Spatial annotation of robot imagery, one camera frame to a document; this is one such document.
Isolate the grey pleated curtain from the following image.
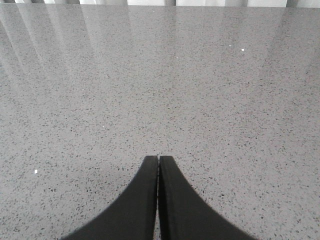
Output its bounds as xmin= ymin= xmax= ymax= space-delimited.
xmin=1 ymin=0 xmax=320 ymax=8

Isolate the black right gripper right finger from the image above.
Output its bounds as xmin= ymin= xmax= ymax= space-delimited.
xmin=158 ymin=156 xmax=253 ymax=240

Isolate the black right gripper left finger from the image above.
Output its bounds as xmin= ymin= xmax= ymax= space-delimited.
xmin=64 ymin=156 xmax=159 ymax=240

